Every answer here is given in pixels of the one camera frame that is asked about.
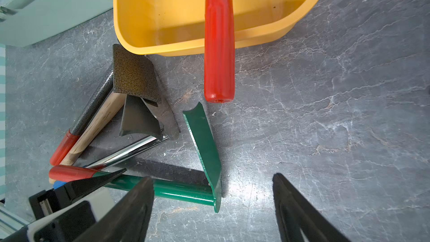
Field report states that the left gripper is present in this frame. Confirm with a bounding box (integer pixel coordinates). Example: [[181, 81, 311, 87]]
[[2, 168, 126, 242]]

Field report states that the green lidded toolbox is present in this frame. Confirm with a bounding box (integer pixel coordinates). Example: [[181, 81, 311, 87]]
[[1, 0, 113, 47]]

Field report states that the chrome tool blue handle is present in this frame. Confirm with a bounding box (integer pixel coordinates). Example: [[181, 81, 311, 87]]
[[49, 136, 168, 184]]

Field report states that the yellow plastic storage box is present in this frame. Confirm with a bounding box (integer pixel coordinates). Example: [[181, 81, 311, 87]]
[[113, 0, 318, 57]]

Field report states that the black pick red handle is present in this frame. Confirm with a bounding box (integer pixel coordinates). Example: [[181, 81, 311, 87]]
[[49, 43, 162, 166]]

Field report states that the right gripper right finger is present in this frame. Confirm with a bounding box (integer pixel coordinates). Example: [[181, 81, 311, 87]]
[[273, 173, 349, 242]]

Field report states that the green hoe red handle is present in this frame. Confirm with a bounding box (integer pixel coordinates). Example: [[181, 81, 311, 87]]
[[49, 103, 222, 213]]

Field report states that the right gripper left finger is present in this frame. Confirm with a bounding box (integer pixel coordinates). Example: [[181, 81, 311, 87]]
[[75, 177, 155, 242]]

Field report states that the black hoe red handle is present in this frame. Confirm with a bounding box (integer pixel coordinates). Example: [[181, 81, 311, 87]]
[[204, 0, 235, 103]]

